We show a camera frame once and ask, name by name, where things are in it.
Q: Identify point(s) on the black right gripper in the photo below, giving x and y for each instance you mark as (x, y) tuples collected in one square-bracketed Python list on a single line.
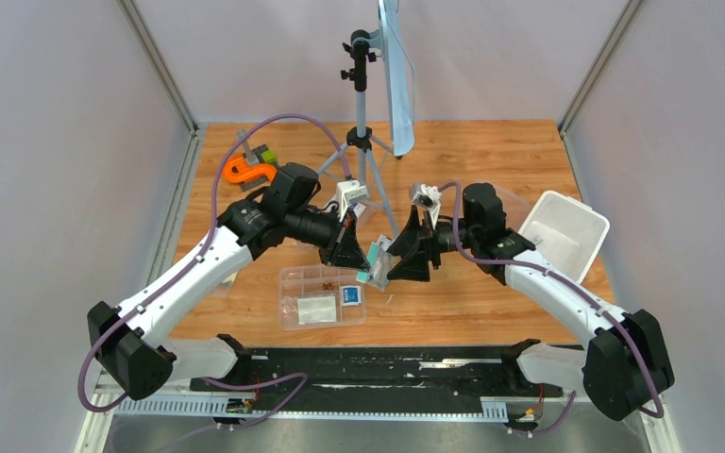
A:
[(417, 245)]

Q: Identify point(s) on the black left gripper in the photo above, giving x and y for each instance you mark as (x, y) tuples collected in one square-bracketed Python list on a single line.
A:
[(344, 249)]

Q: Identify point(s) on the blue square alcohol pad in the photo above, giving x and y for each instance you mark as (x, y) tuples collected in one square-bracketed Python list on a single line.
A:
[(351, 295)]

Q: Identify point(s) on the clear compartment tray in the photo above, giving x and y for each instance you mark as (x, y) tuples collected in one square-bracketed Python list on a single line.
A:
[(307, 281)]

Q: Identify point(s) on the white gauze pad packet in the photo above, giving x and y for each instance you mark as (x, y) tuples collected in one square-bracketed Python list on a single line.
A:
[(316, 310)]

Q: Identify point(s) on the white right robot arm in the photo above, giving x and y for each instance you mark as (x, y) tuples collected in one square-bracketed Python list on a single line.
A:
[(621, 362)]

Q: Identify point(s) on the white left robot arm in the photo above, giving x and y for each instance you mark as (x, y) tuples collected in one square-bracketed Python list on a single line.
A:
[(131, 341)]

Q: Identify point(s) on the long white teal packet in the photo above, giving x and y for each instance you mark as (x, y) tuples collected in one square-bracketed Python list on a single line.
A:
[(380, 263)]

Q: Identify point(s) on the clear plastic lid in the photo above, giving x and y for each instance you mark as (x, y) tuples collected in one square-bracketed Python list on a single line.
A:
[(515, 207)]

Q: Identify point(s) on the grey tripod stand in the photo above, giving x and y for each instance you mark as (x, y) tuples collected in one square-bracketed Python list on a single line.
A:
[(361, 48)]

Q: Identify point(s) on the orange grey toy fixture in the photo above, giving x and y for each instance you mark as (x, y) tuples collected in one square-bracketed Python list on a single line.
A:
[(252, 167)]

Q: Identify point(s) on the white plastic box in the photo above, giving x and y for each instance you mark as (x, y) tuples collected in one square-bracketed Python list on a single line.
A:
[(567, 232)]

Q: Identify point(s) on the white tablet panel on tripod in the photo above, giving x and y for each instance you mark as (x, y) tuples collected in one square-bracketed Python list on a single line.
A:
[(399, 74)]

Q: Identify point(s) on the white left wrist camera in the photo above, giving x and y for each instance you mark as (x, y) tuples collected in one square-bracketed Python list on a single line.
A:
[(349, 193)]

